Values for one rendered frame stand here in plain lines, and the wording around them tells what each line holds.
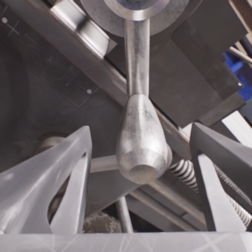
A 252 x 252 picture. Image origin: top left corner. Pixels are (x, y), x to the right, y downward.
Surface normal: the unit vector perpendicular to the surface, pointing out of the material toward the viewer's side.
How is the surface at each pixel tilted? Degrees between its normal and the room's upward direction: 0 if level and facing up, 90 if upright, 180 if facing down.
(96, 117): 90
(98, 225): 0
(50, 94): 90
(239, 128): 36
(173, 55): 90
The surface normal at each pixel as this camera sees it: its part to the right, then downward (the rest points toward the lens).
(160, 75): 0.00, 0.58
